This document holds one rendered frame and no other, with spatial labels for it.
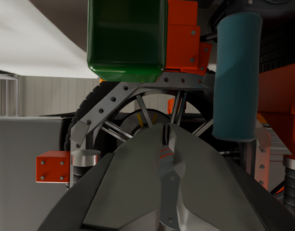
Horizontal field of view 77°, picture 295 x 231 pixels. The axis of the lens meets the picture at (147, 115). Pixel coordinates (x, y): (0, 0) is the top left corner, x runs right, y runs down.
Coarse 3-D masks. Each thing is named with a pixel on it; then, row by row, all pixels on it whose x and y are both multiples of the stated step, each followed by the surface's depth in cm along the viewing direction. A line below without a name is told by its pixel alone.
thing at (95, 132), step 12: (132, 96) 57; (180, 96) 61; (192, 96) 64; (204, 96) 58; (120, 108) 71; (144, 108) 60; (180, 108) 60; (204, 108) 71; (108, 120) 65; (180, 120) 60; (96, 132) 57; (108, 132) 59; (120, 132) 60; (96, 144) 62; (216, 144) 78; (228, 144) 66; (240, 144) 59; (228, 156) 62; (240, 156) 59
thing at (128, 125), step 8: (136, 112) 96; (152, 112) 96; (128, 120) 95; (136, 120) 96; (144, 120) 96; (160, 120) 96; (168, 120) 96; (128, 128) 96; (136, 128) 96; (144, 128) 91; (120, 144) 96
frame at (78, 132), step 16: (160, 80) 49; (176, 80) 49; (192, 80) 49; (208, 80) 49; (112, 96) 49; (128, 96) 53; (208, 96) 55; (96, 112) 49; (112, 112) 53; (80, 128) 48; (256, 128) 51; (80, 144) 49; (256, 144) 51; (256, 160) 51; (256, 176) 51
